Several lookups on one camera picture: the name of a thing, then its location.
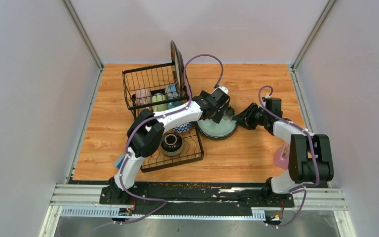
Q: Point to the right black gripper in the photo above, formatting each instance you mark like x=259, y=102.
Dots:
x=244, y=119

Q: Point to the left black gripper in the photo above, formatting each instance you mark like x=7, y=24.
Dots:
x=219, y=114

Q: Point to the light blue scalloped plate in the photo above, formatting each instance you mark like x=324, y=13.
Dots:
x=218, y=131

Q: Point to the white black bowl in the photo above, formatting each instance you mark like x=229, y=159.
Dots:
x=183, y=128

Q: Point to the blue butterfly mug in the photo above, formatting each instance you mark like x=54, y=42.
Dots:
x=171, y=94

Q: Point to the black rimmed white plate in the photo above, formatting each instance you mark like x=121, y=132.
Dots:
x=177, y=67

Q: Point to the light green mug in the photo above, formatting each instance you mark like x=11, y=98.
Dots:
x=159, y=97

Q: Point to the dark brown speckled bowl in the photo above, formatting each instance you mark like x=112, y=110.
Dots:
x=171, y=144

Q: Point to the pink ceramic mug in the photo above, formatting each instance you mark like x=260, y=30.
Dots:
x=143, y=96

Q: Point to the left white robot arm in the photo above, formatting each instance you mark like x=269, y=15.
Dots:
x=146, y=133

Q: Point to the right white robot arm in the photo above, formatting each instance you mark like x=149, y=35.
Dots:
x=309, y=160

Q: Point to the pink box with mirror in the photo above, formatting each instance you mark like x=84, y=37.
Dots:
x=281, y=157

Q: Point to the blue green striped sponge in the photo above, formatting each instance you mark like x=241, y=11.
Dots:
x=119, y=161

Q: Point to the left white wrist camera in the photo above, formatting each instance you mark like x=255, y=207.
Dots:
x=222, y=88

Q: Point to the black wire dish rack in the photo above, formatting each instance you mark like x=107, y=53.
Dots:
x=156, y=78

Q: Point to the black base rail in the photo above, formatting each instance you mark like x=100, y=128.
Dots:
x=191, y=201

